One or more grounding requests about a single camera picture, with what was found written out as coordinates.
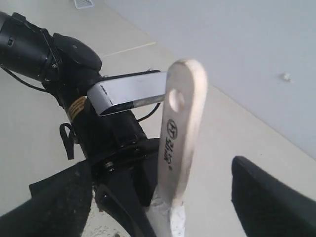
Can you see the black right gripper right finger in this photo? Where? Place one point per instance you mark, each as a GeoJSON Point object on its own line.
{"type": "Point", "coordinates": [266, 207]}

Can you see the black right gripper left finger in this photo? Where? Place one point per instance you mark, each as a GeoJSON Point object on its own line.
{"type": "Point", "coordinates": [59, 207]}

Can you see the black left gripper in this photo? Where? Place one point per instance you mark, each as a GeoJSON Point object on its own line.
{"type": "Point", "coordinates": [122, 160]}

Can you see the wooden paint brush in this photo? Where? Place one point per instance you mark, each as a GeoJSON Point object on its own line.
{"type": "Point", "coordinates": [185, 97]}

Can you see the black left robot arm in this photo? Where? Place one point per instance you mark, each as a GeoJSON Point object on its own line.
{"type": "Point", "coordinates": [65, 66]}

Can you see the white floor vent grille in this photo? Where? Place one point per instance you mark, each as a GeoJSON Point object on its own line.
{"type": "Point", "coordinates": [83, 4]}

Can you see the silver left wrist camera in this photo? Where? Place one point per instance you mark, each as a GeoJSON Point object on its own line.
{"type": "Point", "coordinates": [125, 92]}

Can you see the white blob on wall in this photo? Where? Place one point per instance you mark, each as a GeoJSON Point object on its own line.
{"type": "Point", "coordinates": [286, 77]}

